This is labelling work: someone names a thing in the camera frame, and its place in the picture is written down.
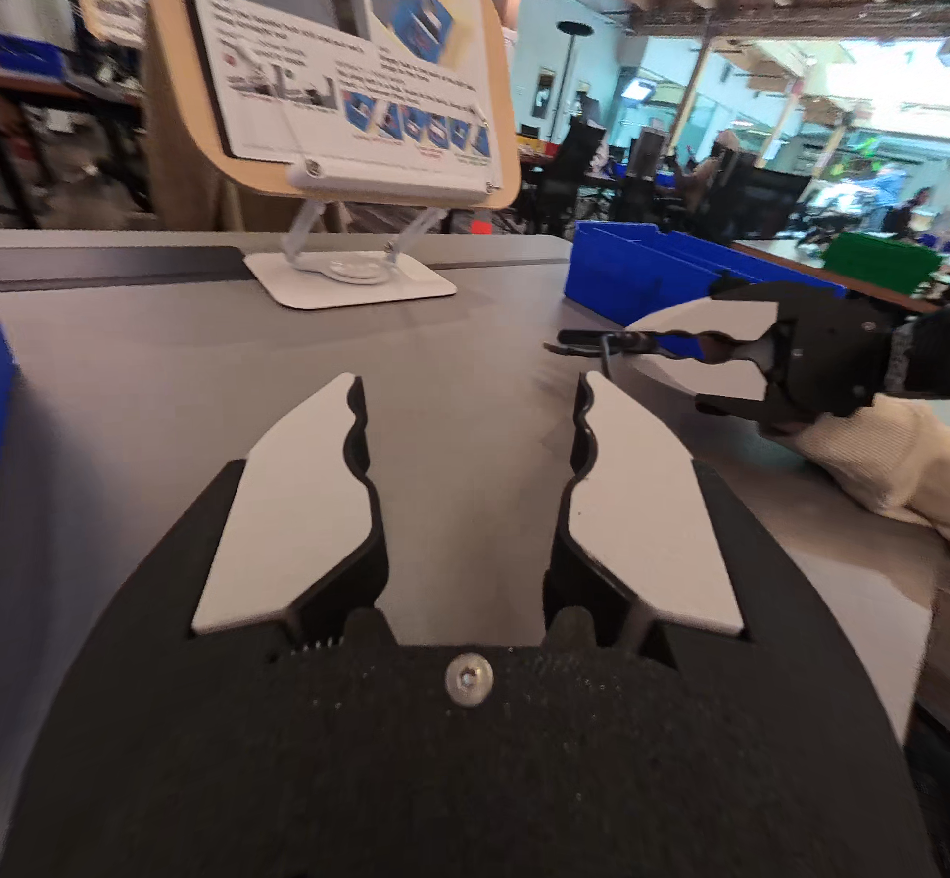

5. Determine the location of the person's right forearm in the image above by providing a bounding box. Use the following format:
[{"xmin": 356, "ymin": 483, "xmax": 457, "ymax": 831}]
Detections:
[{"xmin": 794, "ymin": 394, "xmax": 950, "ymax": 541}]

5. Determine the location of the printed instruction sheet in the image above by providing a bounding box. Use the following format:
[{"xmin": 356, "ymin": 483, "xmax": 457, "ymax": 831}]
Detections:
[{"xmin": 174, "ymin": 0, "xmax": 494, "ymax": 178}]

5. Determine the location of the small blue shelf bin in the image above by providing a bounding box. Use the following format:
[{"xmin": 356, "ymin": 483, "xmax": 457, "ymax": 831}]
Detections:
[{"xmin": 0, "ymin": 32, "xmax": 68, "ymax": 81}]

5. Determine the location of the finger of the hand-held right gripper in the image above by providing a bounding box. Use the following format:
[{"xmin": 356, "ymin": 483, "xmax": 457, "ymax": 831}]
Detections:
[
  {"xmin": 623, "ymin": 298, "xmax": 780, "ymax": 342},
  {"xmin": 619, "ymin": 353, "xmax": 769, "ymax": 404}
]

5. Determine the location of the tan hanging cloth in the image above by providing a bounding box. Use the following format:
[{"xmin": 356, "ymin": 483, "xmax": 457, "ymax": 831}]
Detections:
[{"xmin": 141, "ymin": 32, "xmax": 350, "ymax": 233}]

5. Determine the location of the blue plastic bin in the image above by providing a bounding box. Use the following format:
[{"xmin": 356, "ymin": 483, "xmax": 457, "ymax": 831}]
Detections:
[
  {"xmin": 564, "ymin": 220, "xmax": 849, "ymax": 361},
  {"xmin": 0, "ymin": 325, "xmax": 17, "ymax": 463}
]

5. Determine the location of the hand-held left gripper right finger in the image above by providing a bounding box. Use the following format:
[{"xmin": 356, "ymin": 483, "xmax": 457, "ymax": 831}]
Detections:
[{"xmin": 549, "ymin": 370, "xmax": 745, "ymax": 647}]

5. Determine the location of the wooden display board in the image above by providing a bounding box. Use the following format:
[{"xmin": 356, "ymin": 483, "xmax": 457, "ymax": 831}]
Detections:
[{"xmin": 132, "ymin": 0, "xmax": 522, "ymax": 211}]

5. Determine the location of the black office chair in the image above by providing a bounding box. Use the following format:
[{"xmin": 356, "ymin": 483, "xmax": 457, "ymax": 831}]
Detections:
[{"xmin": 533, "ymin": 120, "xmax": 608, "ymax": 235}]

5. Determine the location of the black floor lamp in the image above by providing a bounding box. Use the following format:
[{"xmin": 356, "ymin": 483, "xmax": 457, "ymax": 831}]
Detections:
[{"xmin": 555, "ymin": 19, "xmax": 589, "ymax": 152}]

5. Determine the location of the green plastic bin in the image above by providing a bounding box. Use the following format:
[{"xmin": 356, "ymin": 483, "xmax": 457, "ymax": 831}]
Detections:
[{"xmin": 820, "ymin": 232, "xmax": 945, "ymax": 298}]

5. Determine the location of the grey usb hub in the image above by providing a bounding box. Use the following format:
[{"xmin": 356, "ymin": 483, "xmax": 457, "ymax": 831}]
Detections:
[{"xmin": 545, "ymin": 327, "xmax": 662, "ymax": 378}]

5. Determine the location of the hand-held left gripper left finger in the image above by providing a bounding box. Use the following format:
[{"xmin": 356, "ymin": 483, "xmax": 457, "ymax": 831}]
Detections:
[{"xmin": 191, "ymin": 372, "xmax": 389, "ymax": 636}]

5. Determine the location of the black metal shelf rack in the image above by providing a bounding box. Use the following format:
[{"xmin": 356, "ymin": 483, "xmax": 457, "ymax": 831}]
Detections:
[{"xmin": 0, "ymin": 0, "xmax": 149, "ymax": 226}]

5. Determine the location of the white document stand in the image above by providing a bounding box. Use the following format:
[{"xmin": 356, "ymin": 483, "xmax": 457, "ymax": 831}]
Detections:
[{"xmin": 243, "ymin": 158, "xmax": 500, "ymax": 311}]

